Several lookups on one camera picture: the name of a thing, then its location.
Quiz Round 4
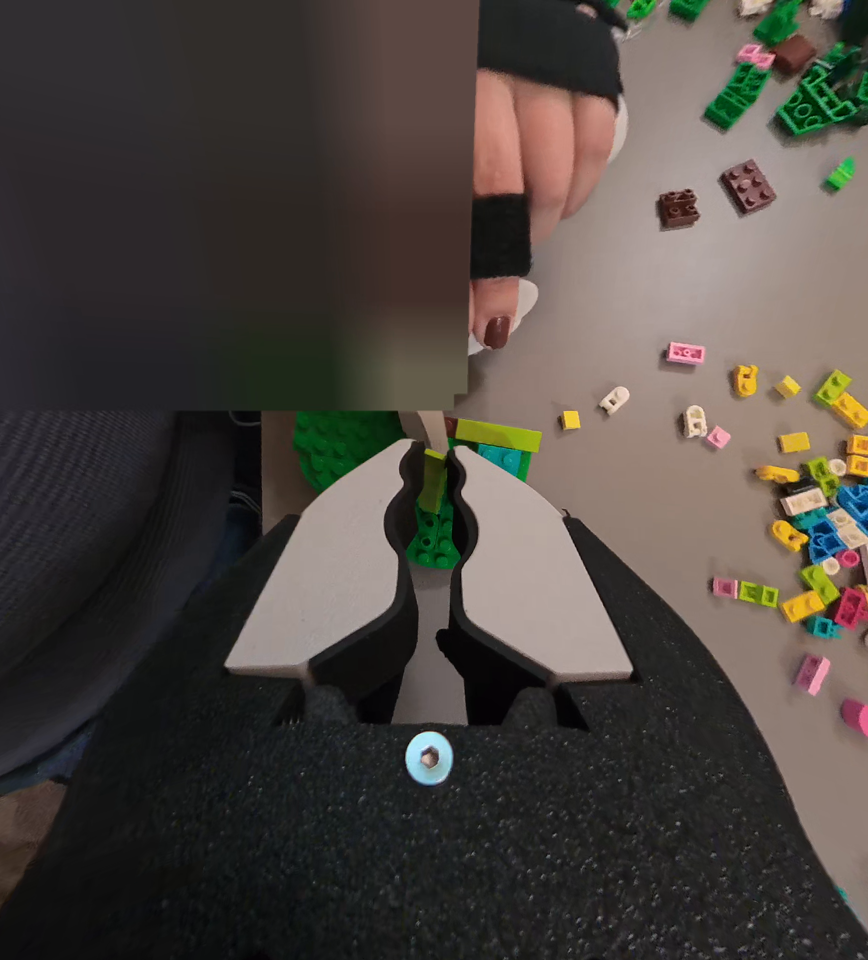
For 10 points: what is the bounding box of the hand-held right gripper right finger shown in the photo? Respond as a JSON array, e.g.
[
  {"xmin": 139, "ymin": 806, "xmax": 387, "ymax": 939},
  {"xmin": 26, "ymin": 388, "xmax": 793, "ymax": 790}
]
[{"xmin": 447, "ymin": 444, "xmax": 636, "ymax": 687}]

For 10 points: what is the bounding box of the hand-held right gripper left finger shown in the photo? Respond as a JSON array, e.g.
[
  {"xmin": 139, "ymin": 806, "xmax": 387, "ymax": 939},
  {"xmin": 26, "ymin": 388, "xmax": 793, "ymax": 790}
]
[{"xmin": 224, "ymin": 440, "xmax": 423, "ymax": 684}]

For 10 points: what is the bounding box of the lime green lego plate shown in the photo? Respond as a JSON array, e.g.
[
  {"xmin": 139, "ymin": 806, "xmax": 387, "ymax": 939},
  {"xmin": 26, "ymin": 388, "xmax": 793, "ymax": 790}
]
[{"xmin": 417, "ymin": 448, "xmax": 448, "ymax": 516}]

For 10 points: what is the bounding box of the green lego build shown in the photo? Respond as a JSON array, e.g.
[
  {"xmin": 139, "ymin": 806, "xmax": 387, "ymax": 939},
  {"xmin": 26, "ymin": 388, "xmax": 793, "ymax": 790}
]
[{"xmin": 293, "ymin": 411, "xmax": 543, "ymax": 570}]

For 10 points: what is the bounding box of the dark brown lego plate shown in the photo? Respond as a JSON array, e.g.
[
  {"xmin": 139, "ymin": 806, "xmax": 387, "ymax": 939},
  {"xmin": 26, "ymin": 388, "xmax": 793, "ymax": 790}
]
[{"xmin": 659, "ymin": 189, "xmax": 702, "ymax": 231}]

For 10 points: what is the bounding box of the pile of green lego bricks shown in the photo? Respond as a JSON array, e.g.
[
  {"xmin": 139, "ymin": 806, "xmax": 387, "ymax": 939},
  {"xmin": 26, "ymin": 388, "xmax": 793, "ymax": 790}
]
[{"xmin": 606, "ymin": 0, "xmax": 868, "ymax": 138}]

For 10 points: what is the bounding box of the pile of colourful lego bricks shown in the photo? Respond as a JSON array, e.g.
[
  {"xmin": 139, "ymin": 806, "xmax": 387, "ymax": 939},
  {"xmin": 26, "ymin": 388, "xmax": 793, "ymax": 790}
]
[{"xmin": 711, "ymin": 358, "xmax": 868, "ymax": 747}]

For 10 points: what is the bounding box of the person's left hand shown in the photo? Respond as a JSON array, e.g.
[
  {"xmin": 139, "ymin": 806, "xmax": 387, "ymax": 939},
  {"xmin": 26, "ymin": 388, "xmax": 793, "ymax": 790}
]
[{"xmin": 470, "ymin": 69, "xmax": 619, "ymax": 351}]

